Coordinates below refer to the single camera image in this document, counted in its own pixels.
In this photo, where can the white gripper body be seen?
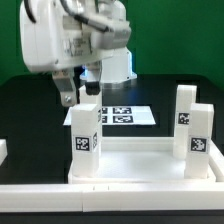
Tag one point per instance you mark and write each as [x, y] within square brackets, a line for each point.
[62, 34]

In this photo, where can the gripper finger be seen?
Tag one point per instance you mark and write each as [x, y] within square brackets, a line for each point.
[64, 82]
[93, 71]

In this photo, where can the white desk top tray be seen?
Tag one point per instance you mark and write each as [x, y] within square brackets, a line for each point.
[138, 160]

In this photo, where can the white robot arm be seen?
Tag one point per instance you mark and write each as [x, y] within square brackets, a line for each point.
[118, 68]

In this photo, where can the white marker sheet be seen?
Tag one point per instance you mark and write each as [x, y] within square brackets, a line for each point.
[127, 115]

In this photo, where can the white left fence bar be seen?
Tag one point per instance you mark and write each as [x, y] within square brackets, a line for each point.
[3, 150]

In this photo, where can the white fence bar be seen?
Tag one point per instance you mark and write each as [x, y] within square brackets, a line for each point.
[115, 197]
[3, 150]
[217, 162]

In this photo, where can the white front fence bar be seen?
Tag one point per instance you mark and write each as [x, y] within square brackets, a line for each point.
[115, 197]

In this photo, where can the white right fence bar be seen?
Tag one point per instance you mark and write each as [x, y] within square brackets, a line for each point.
[217, 162]

